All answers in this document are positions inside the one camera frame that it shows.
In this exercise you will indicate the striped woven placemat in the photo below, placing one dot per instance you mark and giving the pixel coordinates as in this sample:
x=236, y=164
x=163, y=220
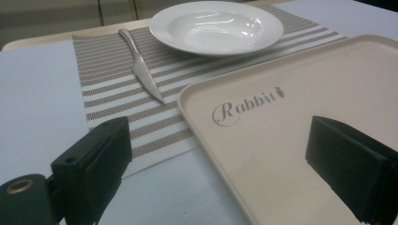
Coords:
x=125, y=103

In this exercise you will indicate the beige plastic tray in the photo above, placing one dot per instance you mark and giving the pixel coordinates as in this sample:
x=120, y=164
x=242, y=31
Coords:
x=281, y=150

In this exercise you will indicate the white deep plate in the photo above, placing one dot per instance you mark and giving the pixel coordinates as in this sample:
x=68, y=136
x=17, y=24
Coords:
x=216, y=28

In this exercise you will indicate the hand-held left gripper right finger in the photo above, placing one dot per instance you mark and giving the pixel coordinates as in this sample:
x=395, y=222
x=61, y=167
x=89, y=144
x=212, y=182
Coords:
x=350, y=168

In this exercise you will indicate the silver table knife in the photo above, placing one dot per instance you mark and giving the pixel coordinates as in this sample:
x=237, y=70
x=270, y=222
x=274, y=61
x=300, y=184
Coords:
x=142, y=70

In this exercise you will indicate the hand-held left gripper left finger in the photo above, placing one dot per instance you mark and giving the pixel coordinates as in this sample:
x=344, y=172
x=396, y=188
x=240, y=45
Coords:
x=94, y=168

